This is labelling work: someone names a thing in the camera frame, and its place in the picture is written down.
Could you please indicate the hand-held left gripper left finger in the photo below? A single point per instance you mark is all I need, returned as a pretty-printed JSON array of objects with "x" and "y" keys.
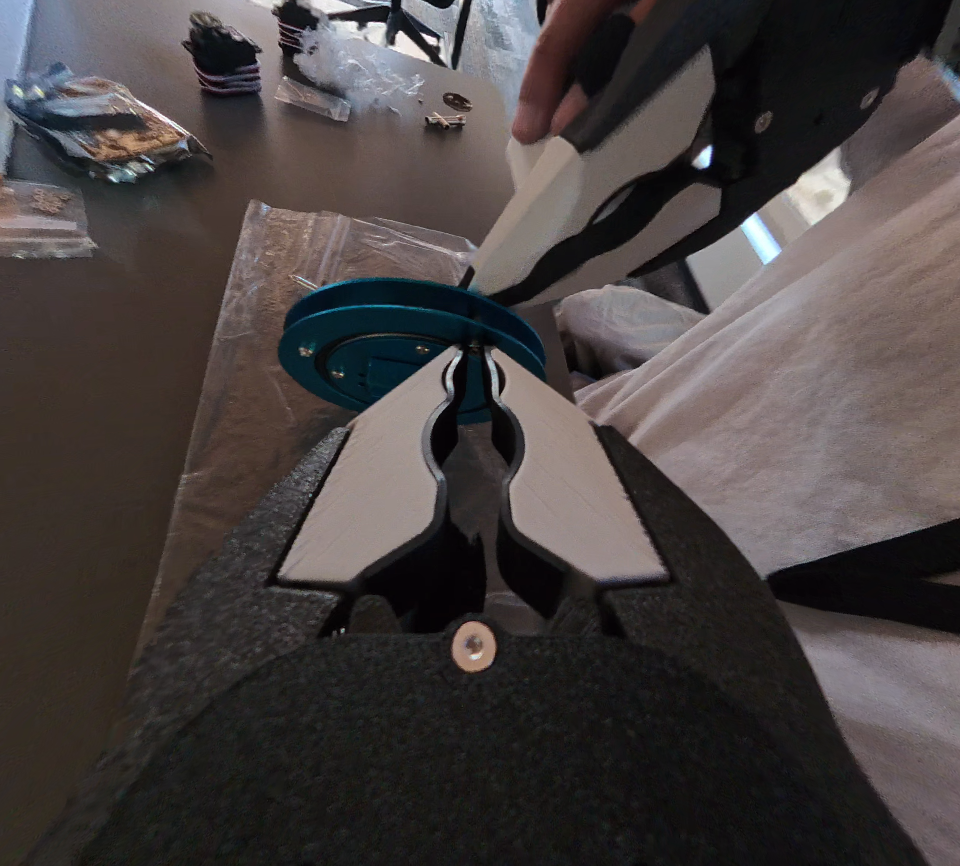
[{"x": 360, "y": 506}]

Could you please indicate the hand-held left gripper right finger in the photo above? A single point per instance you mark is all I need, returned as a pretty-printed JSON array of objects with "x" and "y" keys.
[{"x": 585, "y": 506}]

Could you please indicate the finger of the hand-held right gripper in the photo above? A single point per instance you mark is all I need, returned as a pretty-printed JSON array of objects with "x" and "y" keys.
[
  {"x": 652, "y": 243},
  {"x": 585, "y": 205}
]

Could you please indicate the blue round metal turntable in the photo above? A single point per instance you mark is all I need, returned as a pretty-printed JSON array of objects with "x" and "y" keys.
[{"x": 360, "y": 326}]

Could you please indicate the white plastic bag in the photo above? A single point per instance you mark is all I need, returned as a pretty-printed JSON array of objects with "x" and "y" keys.
[{"x": 622, "y": 333}]

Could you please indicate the small metal clip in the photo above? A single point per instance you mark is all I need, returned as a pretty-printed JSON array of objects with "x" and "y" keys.
[{"x": 445, "y": 121}]

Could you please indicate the large clear plastic bag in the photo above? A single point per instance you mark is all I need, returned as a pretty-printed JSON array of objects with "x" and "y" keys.
[{"x": 240, "y": 356}]

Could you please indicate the servo motor in clear bag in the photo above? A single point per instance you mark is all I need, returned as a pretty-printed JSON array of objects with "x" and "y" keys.
[{"x": 337, "y": 70}]

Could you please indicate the black servo motor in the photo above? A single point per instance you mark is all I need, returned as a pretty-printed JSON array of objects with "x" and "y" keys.
[{"x": 225, "y": 55}]

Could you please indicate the pile of small screw bags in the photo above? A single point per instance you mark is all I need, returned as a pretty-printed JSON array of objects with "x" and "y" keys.
[{"x": 41, "y": 220}]

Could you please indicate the black antistatic bag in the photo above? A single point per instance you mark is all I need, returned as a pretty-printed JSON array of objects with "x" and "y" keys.
[{"x": 97, "y": 130}]

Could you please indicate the orange and white cardboard box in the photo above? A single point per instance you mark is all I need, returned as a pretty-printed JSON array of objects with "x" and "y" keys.
[{"x": 15, "y": 18}]

